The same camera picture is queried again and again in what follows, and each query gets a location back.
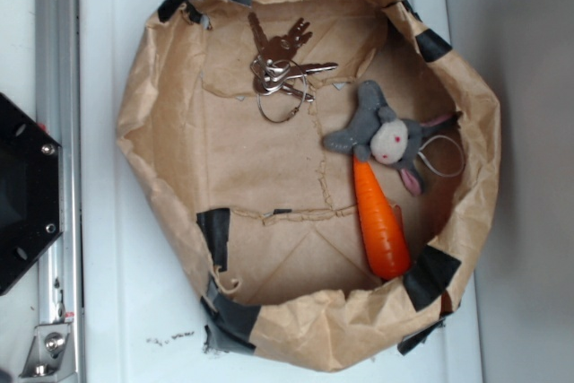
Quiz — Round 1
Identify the silver key bunch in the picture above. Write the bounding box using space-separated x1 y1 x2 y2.
248 12 338 124

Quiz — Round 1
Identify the orange plastic carrot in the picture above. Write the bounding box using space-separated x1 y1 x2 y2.
352 156 411 281

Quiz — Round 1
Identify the grey plush bunny toy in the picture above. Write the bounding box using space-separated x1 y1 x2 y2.
322 80 465 196

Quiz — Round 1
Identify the metal corner bracket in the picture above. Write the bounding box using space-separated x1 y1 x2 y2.
18 323 75 382

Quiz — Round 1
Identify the aluminium frame rail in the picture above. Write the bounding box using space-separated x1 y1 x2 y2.
35 0 86 382

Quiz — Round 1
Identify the brown paper bag basket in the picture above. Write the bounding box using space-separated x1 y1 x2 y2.
117 0 501 371

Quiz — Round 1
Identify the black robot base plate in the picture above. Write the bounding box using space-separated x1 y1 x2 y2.
1 95 62 295

